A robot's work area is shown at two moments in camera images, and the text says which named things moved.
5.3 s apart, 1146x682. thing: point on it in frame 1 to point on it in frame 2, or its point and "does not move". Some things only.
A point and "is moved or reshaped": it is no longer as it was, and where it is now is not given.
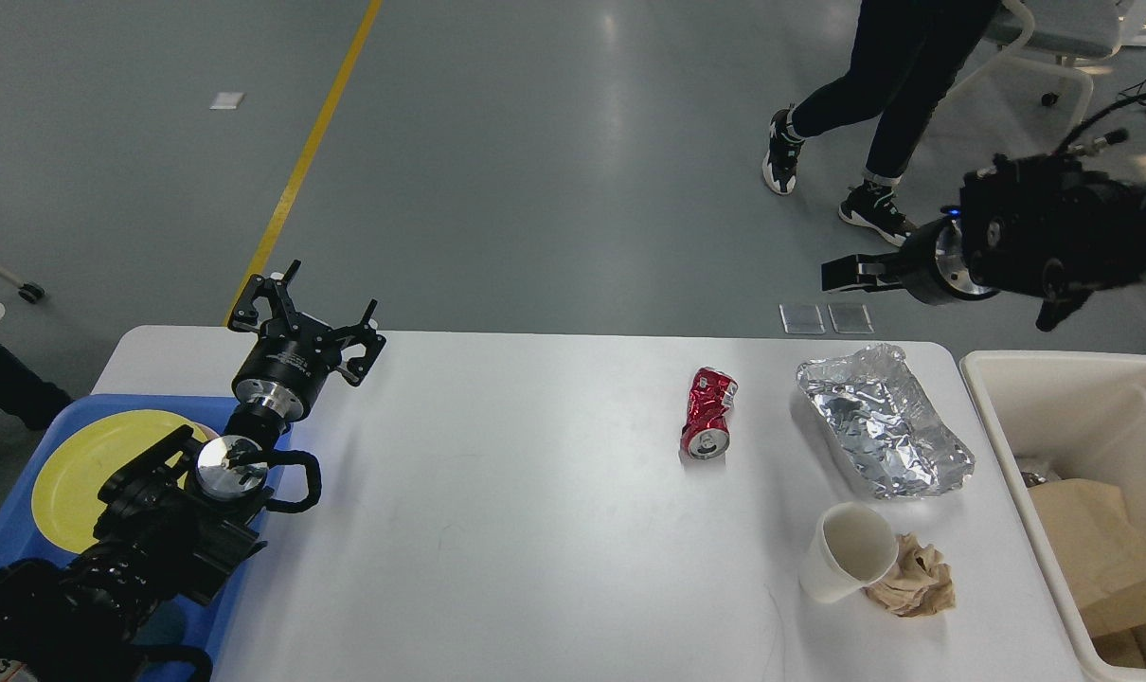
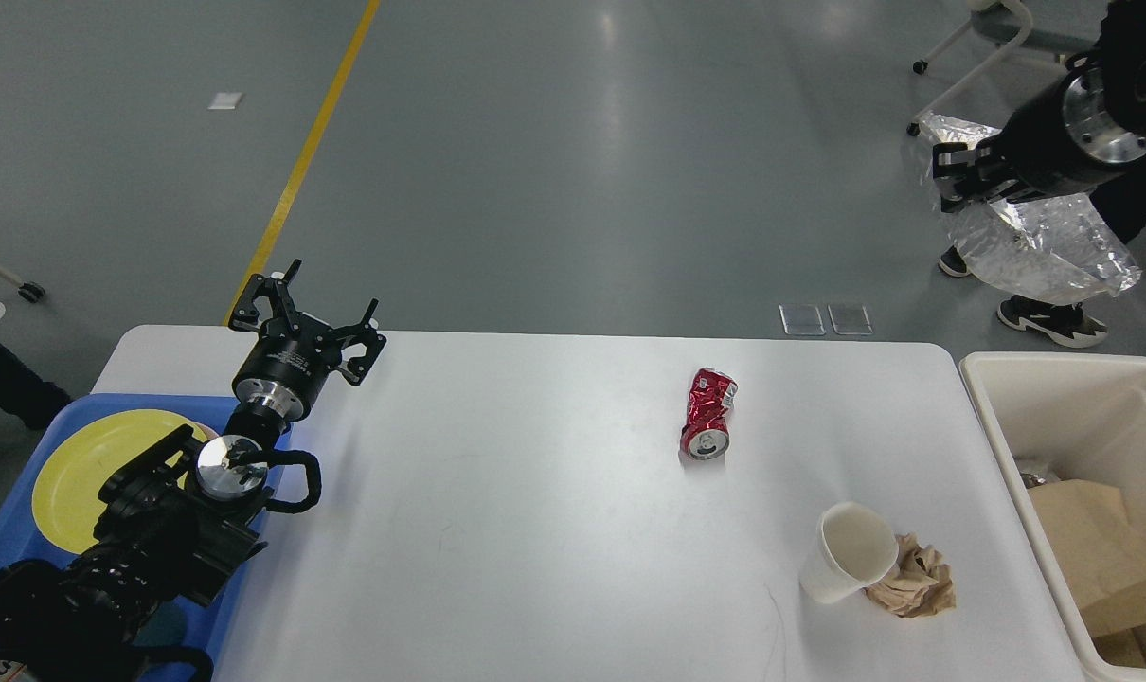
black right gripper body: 934,268 to 1067,141
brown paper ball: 921,583 does not move
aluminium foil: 895,437 is moved or reshaped
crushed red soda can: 706,433 does not move
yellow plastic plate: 65,495 does not move
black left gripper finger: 362,333 does not move
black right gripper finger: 864,272 to 953,159
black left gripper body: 287,366 does not move
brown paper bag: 1128,585 does not move
